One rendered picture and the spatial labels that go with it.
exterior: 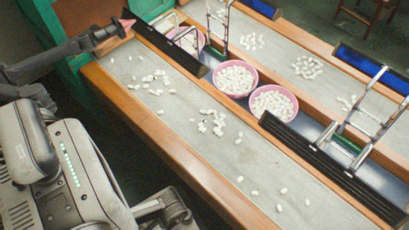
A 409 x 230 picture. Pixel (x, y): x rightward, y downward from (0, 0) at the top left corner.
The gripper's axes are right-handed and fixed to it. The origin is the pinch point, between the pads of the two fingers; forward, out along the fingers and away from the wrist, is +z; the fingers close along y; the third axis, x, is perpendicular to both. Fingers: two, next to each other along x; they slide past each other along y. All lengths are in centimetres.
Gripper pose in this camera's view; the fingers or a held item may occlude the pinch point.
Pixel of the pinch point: (133, 20)
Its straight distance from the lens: 158.4
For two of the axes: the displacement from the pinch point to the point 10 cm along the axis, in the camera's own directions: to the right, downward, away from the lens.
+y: 2.1, 7.5, 6.2
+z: 8.3, -4.7, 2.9
